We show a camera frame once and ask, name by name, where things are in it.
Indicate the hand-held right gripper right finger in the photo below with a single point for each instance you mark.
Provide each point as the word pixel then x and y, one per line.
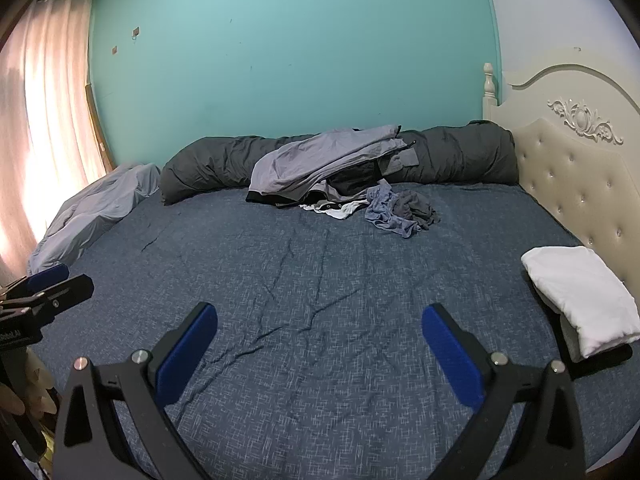
pixel 452 355

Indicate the black and white garment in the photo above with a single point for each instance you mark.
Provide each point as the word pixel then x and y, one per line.
pixel 340 210

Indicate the dark grey rolled duvet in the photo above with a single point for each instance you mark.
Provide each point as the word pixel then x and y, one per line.
pixel 210 170

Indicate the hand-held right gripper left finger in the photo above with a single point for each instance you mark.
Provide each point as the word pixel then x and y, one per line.
pixel 187 355

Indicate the pink curtain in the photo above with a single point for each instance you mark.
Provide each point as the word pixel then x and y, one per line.
pixel 45 110

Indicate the cream tufted headboard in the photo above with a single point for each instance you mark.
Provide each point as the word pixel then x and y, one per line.
pixel 575 175

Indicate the light grey jacket black trim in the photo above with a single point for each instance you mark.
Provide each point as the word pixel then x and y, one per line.
pixel 300 165

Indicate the white folded garment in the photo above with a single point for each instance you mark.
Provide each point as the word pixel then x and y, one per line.
pixel 585 295

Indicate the person's left hand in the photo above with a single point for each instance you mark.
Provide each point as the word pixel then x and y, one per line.
pixel 40 380

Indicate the wooden window frame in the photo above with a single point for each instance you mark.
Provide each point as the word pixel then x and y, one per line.
pixel 100 135

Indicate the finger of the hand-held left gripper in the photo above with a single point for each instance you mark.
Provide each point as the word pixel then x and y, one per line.
pixel 47 276
pixel 65 292

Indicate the blue crumpled garment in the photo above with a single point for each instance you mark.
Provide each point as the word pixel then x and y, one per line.
pixel 382 212

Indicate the dark grey crumpled garment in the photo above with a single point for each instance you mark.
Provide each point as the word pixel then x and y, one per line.
pixel 417 210

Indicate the light grey blanket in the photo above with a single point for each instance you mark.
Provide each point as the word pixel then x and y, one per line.
pixel 90 215

